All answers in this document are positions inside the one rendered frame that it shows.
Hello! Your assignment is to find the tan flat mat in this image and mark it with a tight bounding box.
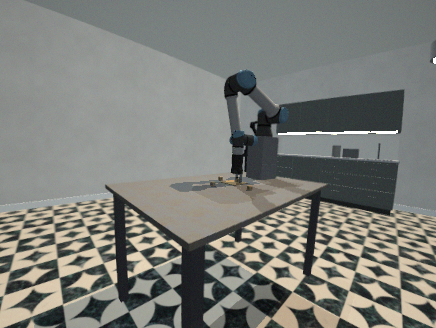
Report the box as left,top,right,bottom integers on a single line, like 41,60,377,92
220,180,247,186

